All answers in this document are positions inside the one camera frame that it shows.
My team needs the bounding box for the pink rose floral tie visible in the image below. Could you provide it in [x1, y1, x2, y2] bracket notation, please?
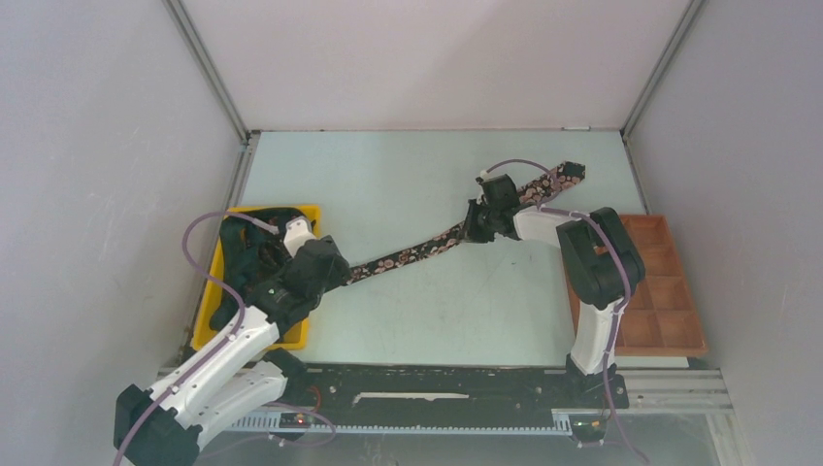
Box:
[347, 160, 586, 285]

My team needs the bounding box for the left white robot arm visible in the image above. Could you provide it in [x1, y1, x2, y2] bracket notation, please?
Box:
[114, 234, 350, 465]

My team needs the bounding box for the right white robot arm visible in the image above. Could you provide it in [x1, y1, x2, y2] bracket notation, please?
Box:
[460, 199, 645, 406]

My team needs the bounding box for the pile of dark ties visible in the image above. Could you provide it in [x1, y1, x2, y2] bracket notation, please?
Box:
[219, 207, 305, 303]

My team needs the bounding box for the brown compartment tray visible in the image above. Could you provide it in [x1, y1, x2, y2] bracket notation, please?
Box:
[565, 214, 708, 358]

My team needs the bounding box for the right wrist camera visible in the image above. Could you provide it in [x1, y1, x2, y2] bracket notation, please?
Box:
[477, 175, 521, 211]

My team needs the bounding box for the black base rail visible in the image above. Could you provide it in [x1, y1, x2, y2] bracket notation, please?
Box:
[280, 363, 629, 427]

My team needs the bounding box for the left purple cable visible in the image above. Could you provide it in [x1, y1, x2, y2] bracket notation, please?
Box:
[112, 212, 337, 466]

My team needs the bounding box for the white slotted cable duct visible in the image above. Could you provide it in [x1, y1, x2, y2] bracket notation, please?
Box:
[225, 411, 572, 437]

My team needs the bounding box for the aluminium frame rail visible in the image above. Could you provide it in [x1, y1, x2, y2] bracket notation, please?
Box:
[148, 367, 735, 416]

